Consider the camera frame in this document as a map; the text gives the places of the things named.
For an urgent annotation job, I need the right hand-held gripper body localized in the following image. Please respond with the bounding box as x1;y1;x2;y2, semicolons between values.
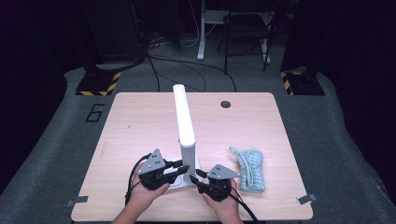
202;163;241;203

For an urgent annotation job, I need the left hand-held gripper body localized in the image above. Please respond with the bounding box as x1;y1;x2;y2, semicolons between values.
137;148;174;191

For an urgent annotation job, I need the light blue cloth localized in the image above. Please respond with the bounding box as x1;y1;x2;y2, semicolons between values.
229;147;266;194

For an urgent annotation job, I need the white desk lamp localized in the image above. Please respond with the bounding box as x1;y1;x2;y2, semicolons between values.
167;83;204;190

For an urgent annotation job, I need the person's right hand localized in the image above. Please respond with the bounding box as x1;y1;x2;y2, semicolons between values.
202;179;241;220

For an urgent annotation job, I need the person's left hand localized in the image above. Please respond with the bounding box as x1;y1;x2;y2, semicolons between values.
129;174;171;211

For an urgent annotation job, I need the grey tape piece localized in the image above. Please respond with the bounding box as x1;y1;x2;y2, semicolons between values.
296;193;318;205
64;195;90;208

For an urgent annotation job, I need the black striped stand base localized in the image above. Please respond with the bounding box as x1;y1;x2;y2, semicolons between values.
279;70;326;96
75;63;121;97

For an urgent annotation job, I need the black cabinet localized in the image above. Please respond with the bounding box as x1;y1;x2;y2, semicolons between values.
83;0;148;63

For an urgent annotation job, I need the black folding chair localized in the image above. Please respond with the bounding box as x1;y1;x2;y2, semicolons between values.
217;6;278;75

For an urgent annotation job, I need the left hand-held gripper cable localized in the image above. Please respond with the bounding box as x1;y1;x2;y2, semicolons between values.
124;153;152;206

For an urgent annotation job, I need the hand-held gripper cable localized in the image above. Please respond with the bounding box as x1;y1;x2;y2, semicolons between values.
228;186;260;224
124;153;152;206

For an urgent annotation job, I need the right hand-held gripper cable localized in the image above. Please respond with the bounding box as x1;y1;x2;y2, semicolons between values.
228;186;260;224

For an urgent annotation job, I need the black floor cable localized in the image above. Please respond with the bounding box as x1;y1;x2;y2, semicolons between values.
146;54;238;93
146;55;162;93

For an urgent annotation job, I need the white cable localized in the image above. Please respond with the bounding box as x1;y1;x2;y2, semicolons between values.
178;0;219;49

